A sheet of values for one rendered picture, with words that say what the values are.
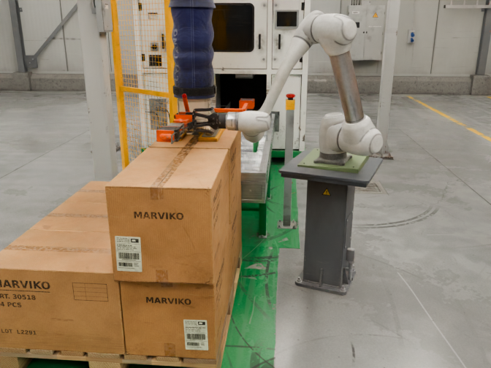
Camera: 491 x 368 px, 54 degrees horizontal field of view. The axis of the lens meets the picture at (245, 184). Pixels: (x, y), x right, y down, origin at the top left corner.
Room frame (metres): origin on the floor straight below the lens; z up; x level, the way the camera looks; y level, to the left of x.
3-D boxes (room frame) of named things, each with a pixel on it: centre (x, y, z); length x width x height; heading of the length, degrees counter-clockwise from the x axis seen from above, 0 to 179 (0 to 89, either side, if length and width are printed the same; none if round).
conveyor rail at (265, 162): (4.13, -0.21, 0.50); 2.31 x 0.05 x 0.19; 175
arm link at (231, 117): (2.29, 0.06, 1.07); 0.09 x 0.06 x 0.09; 175
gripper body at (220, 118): (2.30, 0.14, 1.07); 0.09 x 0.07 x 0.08; 85
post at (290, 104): (3.53, -0.33, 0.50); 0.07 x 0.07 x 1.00; 85
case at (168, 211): (1.97, 0.30, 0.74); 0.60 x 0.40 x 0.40; 176
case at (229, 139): (2.57, 0.25, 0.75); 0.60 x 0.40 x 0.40; 175
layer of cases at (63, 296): (2.35, 0.57, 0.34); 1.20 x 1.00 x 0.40; 175
